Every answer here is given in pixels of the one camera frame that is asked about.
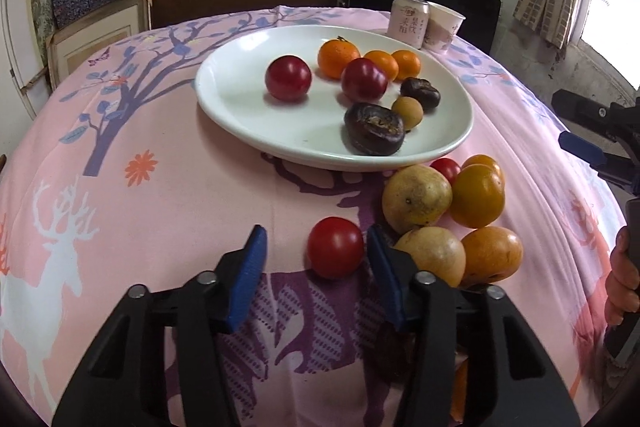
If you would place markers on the pale striped pepino melon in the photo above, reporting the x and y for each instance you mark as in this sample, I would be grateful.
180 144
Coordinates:
481 159

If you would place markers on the yellow orange persimmon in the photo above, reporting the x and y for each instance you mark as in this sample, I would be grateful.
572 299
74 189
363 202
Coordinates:
478 197

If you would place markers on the right hand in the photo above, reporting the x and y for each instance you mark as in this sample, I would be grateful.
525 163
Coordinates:
621 283

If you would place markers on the white oval plate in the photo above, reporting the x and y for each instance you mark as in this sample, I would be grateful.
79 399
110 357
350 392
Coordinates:
231 90

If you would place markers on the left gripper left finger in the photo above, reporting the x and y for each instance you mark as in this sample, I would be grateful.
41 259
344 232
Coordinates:
120 380

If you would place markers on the white paper cup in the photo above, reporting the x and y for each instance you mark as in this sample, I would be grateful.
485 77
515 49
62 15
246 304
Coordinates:
442 26

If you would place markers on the orange with stem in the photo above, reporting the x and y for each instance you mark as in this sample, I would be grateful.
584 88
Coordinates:
334 55

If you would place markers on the yellow passion fruit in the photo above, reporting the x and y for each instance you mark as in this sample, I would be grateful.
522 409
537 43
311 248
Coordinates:
415 197

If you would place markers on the pink printed tablecloth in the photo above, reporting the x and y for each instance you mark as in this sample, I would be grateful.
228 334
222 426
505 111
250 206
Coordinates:
123 180

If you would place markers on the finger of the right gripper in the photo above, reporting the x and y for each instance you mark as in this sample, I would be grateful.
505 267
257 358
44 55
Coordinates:
585 151
578 109

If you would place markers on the framed picture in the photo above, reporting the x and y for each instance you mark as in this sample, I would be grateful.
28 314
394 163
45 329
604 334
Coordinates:
69 47

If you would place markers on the large red plum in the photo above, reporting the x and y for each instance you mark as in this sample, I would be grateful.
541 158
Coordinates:
288 79

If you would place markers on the red cherry tomato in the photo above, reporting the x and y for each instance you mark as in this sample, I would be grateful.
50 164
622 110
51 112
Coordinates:
335 248

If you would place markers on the orange at table edge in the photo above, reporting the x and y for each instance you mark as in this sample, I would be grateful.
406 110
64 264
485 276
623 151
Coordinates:
459 392

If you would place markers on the right small orange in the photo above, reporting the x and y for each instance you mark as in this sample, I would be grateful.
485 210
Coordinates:
408 64

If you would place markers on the middle small orange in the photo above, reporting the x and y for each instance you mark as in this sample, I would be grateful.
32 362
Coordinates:
385 62

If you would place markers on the orange persimmon with calyx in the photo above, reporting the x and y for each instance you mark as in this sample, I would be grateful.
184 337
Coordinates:
492 255

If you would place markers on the small brown longan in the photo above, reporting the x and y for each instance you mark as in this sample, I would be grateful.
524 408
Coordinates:
409 110

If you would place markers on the small red tomato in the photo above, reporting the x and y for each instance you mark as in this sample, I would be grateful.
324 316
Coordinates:
449 168

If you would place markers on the small orange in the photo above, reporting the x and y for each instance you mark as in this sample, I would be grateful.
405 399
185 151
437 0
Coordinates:
408 64
385 62

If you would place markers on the pale yellow round fruit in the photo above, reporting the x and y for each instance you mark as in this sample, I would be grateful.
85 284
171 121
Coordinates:
435 250

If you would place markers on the pink drink can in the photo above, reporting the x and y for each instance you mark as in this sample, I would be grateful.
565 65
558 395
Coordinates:
408 22

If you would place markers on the dark red plum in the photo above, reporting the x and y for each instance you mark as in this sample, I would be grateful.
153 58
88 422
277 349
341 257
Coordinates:
363 81

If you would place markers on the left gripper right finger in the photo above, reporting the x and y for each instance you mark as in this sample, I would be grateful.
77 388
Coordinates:
511 378

